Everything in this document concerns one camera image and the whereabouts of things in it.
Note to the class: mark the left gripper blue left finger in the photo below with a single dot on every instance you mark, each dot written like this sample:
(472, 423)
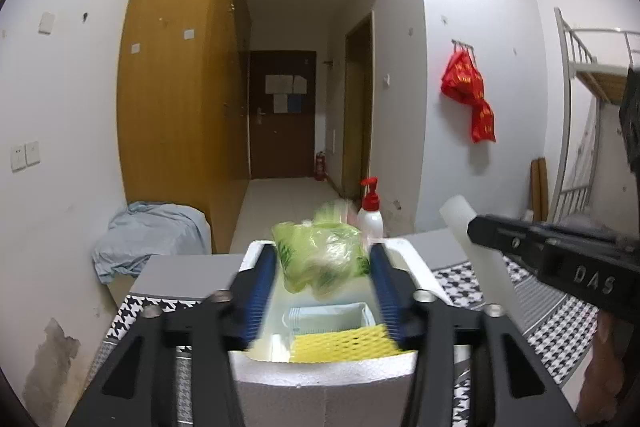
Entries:
(136, 384)

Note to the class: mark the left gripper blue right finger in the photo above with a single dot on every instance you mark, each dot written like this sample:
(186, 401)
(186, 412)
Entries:
(509, 384)

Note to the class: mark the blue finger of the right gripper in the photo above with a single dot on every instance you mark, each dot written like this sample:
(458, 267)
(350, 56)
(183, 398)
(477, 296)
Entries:
(516, 239)

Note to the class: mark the white foam strip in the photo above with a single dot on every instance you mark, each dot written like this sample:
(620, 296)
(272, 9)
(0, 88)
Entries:
(488, 265)

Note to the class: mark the yellow foam net sleeve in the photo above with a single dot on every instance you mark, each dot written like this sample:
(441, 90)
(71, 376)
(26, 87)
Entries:
(366, 343)

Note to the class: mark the blue face mask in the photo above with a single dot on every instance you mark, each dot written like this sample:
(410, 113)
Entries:
(327, 319)

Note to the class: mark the green tissue packet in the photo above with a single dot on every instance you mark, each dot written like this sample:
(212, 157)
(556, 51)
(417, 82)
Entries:
(324, 253)

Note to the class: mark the person's right hand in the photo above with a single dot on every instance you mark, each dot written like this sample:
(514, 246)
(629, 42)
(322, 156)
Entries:
(610, 392)

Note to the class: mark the houndstooth table runner cloth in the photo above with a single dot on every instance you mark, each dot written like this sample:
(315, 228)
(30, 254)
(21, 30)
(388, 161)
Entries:
(560, 328)

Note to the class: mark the light blue crumpled cloth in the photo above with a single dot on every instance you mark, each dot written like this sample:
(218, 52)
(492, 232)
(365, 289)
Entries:
(147, 229)

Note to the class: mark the white red pump bottle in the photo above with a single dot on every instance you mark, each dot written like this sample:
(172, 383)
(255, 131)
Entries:
(370, 220)

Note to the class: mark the white styrofoam box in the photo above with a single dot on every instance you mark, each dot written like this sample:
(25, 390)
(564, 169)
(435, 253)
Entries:
(275, 392)

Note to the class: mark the red hanging bags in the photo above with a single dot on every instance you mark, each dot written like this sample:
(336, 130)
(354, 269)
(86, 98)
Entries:
(463, 83)

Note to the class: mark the metal bunk bed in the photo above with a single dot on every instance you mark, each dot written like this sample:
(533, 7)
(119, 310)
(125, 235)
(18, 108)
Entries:
(592, 181)

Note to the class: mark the red fire extinguisher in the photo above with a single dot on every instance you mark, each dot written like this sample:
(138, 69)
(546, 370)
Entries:
(320, 166)

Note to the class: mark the dark brown entry door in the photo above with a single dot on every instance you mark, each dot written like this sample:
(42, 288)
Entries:
(282, 97)

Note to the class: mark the wooden wardrobe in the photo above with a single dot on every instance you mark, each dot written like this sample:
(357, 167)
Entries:
(180, 123)

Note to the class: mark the wooden boards against wall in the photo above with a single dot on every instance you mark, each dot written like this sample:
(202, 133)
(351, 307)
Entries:
(539, 198)

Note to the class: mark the white wall switches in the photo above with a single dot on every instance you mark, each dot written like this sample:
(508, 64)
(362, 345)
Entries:
(25, 155)

